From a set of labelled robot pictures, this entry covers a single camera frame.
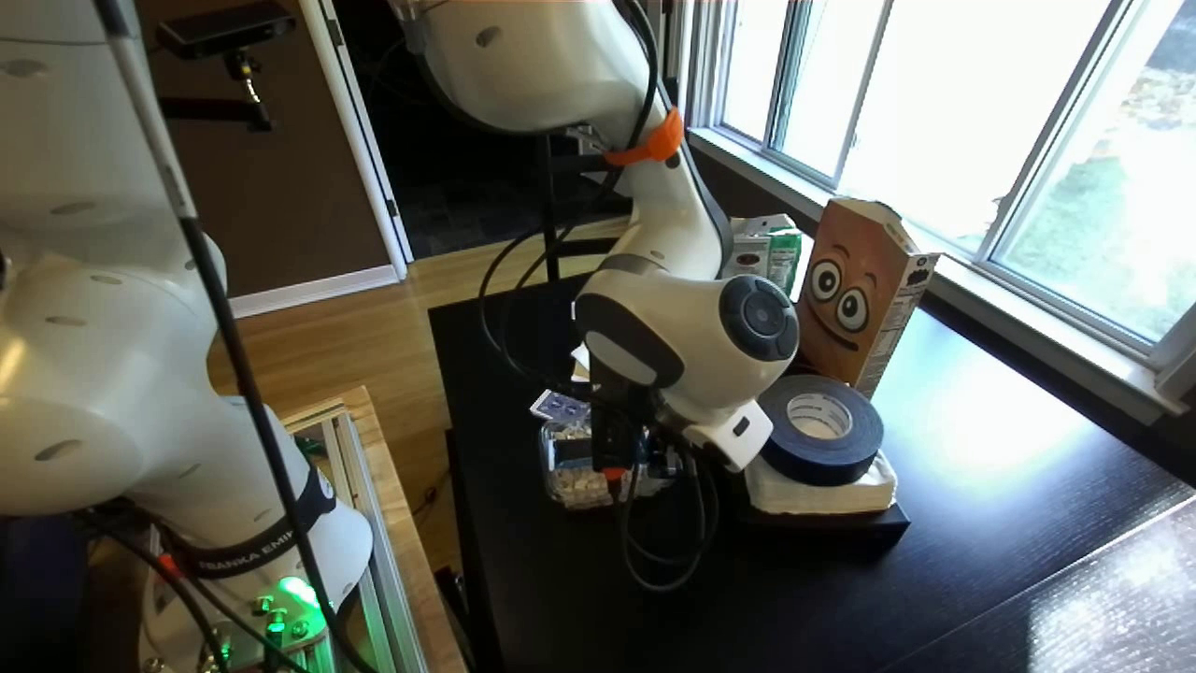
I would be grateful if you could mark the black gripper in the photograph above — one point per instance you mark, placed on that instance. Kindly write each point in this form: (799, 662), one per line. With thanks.
(617, 415)

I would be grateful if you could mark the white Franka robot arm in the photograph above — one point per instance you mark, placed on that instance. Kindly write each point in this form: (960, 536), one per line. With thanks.
(675, 321)

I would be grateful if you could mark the clear plastic bowl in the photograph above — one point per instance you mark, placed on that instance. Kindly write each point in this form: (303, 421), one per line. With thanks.
(565, 485)

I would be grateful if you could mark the blue playing card deck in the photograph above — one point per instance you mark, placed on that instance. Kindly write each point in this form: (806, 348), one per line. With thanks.
(558, 407)

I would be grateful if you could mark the white flat box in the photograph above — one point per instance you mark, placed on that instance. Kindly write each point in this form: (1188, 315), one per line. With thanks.
(824, 502)

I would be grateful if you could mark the black flat box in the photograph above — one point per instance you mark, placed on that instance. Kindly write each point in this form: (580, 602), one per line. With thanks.
(824, 532)

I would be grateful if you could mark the blue tape roll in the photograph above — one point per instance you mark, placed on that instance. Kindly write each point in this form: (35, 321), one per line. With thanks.
(861, 455)

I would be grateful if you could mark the green capped bottle pack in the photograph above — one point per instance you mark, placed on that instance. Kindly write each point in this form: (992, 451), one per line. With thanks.
(773, 255)

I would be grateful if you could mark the brown paper bag with face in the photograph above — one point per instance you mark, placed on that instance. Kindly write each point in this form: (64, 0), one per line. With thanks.
(879, 319)

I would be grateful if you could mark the aluminium frame rails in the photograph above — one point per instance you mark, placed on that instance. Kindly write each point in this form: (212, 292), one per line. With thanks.
(360, 536)

